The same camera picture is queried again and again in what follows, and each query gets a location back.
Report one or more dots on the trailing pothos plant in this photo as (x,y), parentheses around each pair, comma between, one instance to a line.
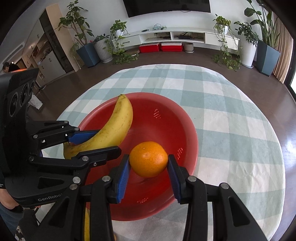
(221,29)

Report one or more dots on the red plastic colander bowl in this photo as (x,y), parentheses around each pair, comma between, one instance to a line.
(161,120)

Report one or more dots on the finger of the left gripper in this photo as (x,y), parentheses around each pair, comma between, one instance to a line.
(45,134)
(82,159)

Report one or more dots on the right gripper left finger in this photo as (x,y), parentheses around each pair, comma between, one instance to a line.
(110,189)

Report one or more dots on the left red storage box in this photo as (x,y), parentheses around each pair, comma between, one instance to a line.
(149,48)

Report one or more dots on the black wall television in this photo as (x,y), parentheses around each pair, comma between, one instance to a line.
(142,7)

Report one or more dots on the yellow banana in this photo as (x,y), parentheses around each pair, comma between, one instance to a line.
(112,134)

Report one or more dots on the black camera box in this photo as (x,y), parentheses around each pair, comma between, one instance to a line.
(16,91)

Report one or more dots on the white tv cabinet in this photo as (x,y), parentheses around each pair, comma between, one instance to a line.
(202,38)

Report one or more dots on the orange mandarin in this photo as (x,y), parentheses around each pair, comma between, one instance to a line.
(148,159)

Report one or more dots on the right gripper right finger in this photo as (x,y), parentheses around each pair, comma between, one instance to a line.
(231,218)

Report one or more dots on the right red storage box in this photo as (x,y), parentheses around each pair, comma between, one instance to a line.
(171,47)

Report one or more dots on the red storage box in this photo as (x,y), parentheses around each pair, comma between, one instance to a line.
(171,47)
(149,48)

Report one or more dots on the dark blue tall planter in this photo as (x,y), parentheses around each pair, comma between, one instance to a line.
(267,58)

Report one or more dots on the beige curtain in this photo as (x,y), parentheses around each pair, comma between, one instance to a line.
(285,47)

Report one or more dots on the dark blue left planter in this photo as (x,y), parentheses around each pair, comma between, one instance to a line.
(88,55)

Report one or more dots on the green checkered tablecloth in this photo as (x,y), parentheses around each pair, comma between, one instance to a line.
(237,144)

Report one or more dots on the small round grey pot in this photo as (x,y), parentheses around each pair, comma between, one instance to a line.
(188,47)

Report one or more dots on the white tall planter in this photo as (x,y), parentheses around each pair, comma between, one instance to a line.
(247,53)

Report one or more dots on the white ribbed planter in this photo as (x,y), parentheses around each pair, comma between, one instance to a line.
(101,48)

